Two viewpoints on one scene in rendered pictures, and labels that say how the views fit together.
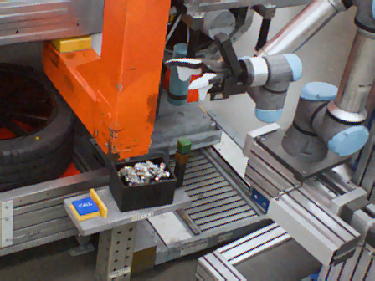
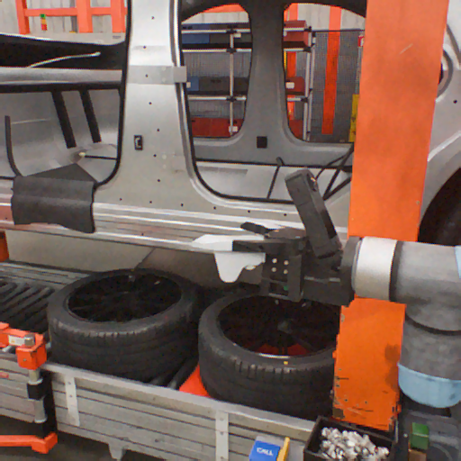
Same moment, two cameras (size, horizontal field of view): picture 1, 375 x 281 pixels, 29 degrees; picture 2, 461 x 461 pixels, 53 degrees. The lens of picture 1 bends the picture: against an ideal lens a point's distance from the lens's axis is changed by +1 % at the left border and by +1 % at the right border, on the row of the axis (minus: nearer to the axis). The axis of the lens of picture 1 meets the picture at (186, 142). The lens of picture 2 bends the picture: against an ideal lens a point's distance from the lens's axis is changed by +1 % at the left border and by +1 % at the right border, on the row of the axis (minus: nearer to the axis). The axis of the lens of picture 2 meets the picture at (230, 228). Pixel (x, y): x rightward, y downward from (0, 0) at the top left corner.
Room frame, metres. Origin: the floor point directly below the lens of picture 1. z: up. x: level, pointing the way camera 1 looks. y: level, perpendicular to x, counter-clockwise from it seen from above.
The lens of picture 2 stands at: (1.23, -0.47, 1.44)
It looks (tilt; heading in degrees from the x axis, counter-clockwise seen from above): 18 degrees down; 55
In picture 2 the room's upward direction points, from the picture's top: straight up
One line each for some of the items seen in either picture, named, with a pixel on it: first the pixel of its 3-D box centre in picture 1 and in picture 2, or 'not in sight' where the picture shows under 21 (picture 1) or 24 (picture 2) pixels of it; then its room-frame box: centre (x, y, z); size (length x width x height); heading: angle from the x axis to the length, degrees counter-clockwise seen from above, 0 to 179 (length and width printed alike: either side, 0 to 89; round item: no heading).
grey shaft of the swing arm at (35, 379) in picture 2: not in sight; (38, 393); (1.48, 1.17, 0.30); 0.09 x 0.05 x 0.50; 126
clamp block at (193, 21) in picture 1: (192, 17); not in sight; (2.53, 0.06, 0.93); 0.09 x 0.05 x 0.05; 36
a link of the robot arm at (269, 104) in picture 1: (268, 97); (434, 348); (1.73, -0.20, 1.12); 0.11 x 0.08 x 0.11; 29
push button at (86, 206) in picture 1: (84, 206); (265, 455); (1.88, 0.31, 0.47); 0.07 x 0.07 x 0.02; 36
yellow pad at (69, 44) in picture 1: (69, 38); not in sight; (2.61, 0.54, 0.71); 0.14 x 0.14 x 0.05; 36
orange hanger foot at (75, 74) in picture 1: (87, 61); not in sight; (2.47, 0.44, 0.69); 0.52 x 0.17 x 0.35; 36
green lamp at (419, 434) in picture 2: (183, 145); (419, 436); (2.10, 0.01, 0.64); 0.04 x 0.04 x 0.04; 36
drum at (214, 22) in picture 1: (208, 14); not in sight; (2.74, 0.00, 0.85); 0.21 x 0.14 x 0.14; 36
